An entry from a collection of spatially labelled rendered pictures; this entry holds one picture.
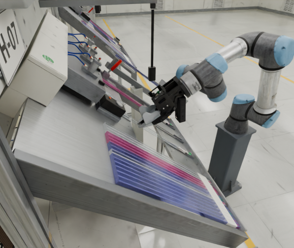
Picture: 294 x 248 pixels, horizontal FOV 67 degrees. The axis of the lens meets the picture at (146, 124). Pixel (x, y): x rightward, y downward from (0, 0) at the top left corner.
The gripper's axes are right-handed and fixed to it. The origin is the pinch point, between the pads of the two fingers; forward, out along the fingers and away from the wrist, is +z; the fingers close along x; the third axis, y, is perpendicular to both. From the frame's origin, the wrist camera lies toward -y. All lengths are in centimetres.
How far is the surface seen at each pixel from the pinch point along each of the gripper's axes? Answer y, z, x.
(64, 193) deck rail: 26.9, 9.9, 37.9
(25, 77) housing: 40.1, 6.7, 18.9
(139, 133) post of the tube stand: -45, 16, -53
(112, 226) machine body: -17.8, 31.5, 16.3
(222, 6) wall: -356, -389, -770
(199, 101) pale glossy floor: -144, -46, -158
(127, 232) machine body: -20.5, 27.4, 20.1
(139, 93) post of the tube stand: -20, -2, -53
